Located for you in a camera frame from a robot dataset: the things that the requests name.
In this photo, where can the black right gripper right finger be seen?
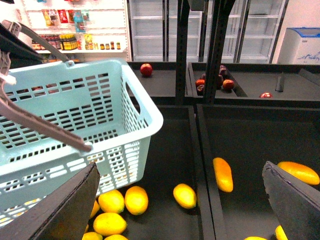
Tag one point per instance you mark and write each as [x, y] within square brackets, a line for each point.
[295, 203]

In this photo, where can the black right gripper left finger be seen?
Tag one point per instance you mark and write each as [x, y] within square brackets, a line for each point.
[62, 215]

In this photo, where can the elongated yellow mango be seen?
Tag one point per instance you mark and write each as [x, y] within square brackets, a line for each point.
[223, 175]

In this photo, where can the light blue plastic basket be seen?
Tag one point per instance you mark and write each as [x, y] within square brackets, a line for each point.
[102, 102]

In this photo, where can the brown basket handle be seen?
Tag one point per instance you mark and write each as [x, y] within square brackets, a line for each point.
[11, 111]

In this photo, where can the yellow mango right bin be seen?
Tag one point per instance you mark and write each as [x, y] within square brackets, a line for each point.
[301, 172]

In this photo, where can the yellow lemon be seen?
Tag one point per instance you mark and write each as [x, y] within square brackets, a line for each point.
[136, 200]
[109, 223]
[112, 202]
[185, 196]

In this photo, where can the red apple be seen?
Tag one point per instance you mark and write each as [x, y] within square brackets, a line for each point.
[266, 95]
[228, 84]
[146, 69]

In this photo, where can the white freezer chest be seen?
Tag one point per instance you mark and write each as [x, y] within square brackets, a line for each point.
[300, 46]

